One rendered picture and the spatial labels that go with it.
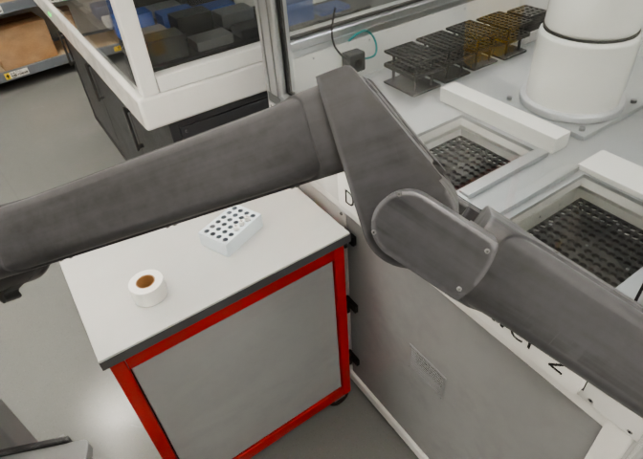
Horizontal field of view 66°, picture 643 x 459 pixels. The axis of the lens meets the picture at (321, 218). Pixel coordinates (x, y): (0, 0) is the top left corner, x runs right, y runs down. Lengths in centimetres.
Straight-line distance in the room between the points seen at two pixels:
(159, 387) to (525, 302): 96
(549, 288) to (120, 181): 29
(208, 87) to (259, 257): 68
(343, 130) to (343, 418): 149
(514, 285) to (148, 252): 99
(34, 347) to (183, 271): 120
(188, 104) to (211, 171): 127
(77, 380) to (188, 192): 174
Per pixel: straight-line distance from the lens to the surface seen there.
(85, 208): 41
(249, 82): 168
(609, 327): 34
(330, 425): 172
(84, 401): 200
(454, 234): 28
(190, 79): 159
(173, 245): 121
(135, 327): 106
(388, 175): 30
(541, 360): 88
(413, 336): 122
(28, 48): 455
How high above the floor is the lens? 152
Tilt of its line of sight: 40 degrees down
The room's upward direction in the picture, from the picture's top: 5 degrees counter-clockwise
